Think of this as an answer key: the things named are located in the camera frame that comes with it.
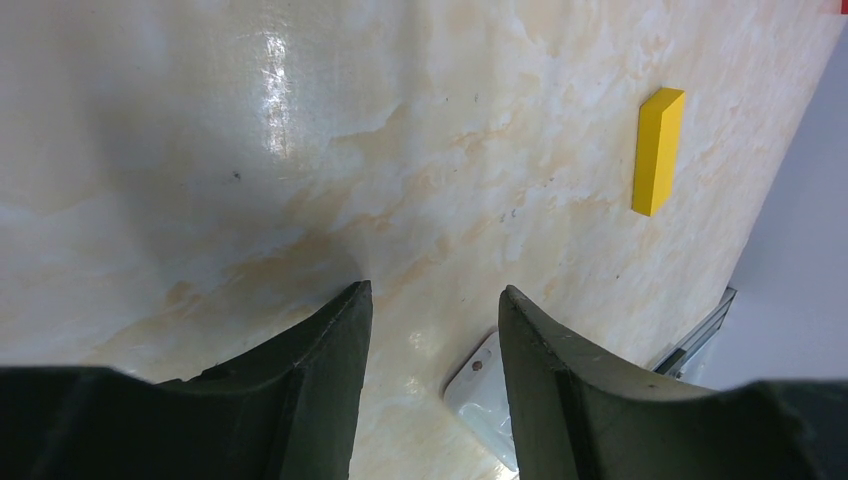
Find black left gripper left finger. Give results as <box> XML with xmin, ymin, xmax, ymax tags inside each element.
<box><xmin>1</xmin><ymin>281</ymin><xmax>373</xmax><ymax>479</ymax></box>

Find yellow toy block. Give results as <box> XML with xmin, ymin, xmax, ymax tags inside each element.
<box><xmin>631</xmin><ymin>88</ymin><xmax>685</xmax><ymax>217</ymax></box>

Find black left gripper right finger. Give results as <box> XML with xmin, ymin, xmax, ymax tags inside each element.
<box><xmin>498</xmin><ymin>286</ymin><xmax>847</xmax><ymax>479</ymax></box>

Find white remote control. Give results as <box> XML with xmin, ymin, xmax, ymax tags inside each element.
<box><xmin>443</xmin><ymin>331</ymin><xmax>519</xmax><ymax>473</ymax></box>

